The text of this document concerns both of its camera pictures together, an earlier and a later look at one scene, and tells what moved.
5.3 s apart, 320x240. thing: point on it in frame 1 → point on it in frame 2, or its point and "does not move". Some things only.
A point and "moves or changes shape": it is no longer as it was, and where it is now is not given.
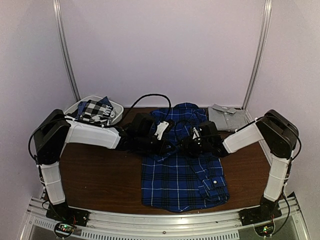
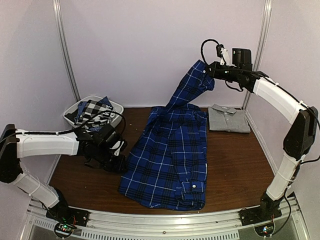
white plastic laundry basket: [118, 107] does not move
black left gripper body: [158, 151] → [110, 165]
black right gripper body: [194, 149] → [220, 74]
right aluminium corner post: [266, 21] does not move
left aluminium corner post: [58, 12] does not move
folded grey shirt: [228, 119] does not move
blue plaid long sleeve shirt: [180, 182] moves or changes shape
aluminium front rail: [167, 224] does not move
